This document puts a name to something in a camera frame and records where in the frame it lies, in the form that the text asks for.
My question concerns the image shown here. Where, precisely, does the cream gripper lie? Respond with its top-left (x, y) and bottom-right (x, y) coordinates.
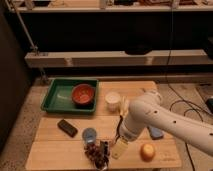
top-left (111, 138), bottom-right (128, 159)

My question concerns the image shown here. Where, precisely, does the dark grape bunch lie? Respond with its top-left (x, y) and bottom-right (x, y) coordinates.
top-left (85, 143), bottom-right (105, 167)

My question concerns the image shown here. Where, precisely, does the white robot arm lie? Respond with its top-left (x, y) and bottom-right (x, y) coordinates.
top-left (118, 90), bottom-right (213, 157)

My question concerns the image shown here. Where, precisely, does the blue clear plastic cup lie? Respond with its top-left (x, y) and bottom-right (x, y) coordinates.
top-left (82, 128), bottom-right (97, 143)

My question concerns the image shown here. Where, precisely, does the white plastic cup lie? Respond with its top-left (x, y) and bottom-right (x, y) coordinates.
top-left (105, 92), bottom-right (121, 112)

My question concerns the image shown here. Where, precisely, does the black metal clip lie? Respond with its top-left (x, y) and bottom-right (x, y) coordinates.
top-left (100, 141), bottom-right (110, 170)

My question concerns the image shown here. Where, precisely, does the yellow apple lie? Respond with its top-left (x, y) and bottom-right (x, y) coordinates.
top-left (140, 144), bottom-right (155, 161)

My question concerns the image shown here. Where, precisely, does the blue sponge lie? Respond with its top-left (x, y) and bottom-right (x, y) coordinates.
top-left (148, 126), bottom-right (164, 140)

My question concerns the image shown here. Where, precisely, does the cream banana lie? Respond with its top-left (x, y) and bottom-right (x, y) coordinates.
top-left (120, 97), bottom-right (129, 116)

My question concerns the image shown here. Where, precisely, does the black rectangular block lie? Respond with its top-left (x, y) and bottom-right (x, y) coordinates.
top-left (57, 119), bottom-right (78, 137)

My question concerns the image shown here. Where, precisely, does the red bowl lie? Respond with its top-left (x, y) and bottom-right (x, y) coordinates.
top-left (71, 84), bottom-right (95, 106)

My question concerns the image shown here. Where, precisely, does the green plastic tray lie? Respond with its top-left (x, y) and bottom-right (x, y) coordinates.
top-left (41, 78), bottom-right (99, 115)

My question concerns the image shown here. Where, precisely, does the wooden shelf board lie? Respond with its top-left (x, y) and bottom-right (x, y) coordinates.
top-left (25, 49), bottom-right (213, 68)

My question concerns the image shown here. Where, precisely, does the black floor cable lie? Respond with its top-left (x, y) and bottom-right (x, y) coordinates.
top-left (168, 99), bottom-right (213, 171)

